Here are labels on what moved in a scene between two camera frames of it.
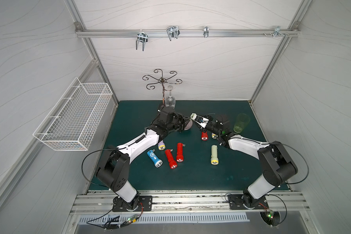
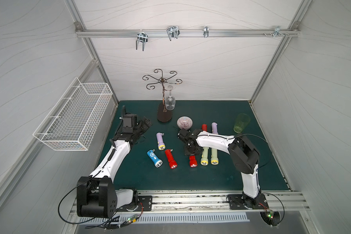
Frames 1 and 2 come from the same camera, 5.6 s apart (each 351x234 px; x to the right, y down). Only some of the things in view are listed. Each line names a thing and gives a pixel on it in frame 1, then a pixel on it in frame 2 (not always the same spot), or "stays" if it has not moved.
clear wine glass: (170, 101) stays
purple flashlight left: (161, 146) stays
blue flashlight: (157, 162) stays
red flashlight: (173, 163) stays
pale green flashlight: (214, 160) stays
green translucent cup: (243, 120) stays
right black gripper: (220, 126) → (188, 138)
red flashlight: (180, 152) → (193, 161)
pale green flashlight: (193, 116) → (204, 161)
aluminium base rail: (194, 202) stays
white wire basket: (74, 121) stays
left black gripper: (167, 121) → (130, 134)
